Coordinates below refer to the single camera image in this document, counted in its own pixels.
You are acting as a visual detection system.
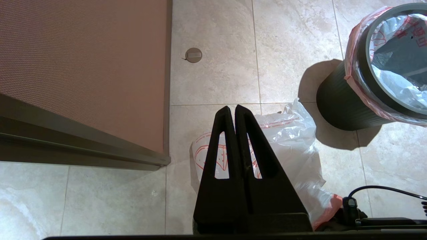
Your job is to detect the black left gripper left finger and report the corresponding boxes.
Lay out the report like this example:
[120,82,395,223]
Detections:
[193,106,248,216]

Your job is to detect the new white red-printed bag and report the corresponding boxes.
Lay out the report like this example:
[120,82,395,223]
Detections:
[189,98,343,231]

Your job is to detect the thin black cable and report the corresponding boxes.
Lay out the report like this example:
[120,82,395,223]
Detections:
[343,185,427,217]

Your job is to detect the grey bin retaining ring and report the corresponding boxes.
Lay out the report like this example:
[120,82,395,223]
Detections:
[356,3,427,117]

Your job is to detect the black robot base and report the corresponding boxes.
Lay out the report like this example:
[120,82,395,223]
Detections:
[315,213,427,234]

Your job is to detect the white plastic bag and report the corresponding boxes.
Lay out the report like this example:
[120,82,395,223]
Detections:
[344,6,427,128]

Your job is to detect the round metal floor door stop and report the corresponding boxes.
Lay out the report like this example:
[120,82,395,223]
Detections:
[182,47,203,63]

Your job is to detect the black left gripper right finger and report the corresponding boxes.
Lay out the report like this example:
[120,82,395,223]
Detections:
[235,105,308,214]

